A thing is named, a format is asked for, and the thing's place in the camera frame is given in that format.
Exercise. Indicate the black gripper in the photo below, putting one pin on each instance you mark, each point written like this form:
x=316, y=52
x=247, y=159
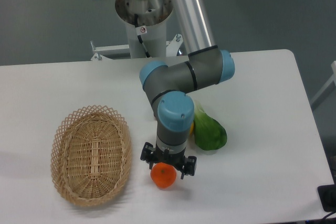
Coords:
x=153, y=155

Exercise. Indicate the orange toy fruit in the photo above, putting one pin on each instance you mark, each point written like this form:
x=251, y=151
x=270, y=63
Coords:
x=163, y=175

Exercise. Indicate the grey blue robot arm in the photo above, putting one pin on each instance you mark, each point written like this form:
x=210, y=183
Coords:
x=167, y=87

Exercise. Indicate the yellow toy mango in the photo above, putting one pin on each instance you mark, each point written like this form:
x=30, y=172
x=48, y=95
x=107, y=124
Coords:
x=191, y=129

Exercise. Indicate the green toy bok choy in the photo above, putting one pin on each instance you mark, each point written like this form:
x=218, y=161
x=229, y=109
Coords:
x=209, y=134

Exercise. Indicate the woven wicker basket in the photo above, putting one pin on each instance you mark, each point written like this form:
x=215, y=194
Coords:
x=91, y=156

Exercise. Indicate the black device at table edge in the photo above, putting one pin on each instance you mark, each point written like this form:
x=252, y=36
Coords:
x=327, y=197

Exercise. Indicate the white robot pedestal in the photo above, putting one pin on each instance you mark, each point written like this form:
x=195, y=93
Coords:
x=149, y=37

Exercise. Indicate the white frame at right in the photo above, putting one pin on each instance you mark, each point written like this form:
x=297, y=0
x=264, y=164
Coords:
x=327, y=88

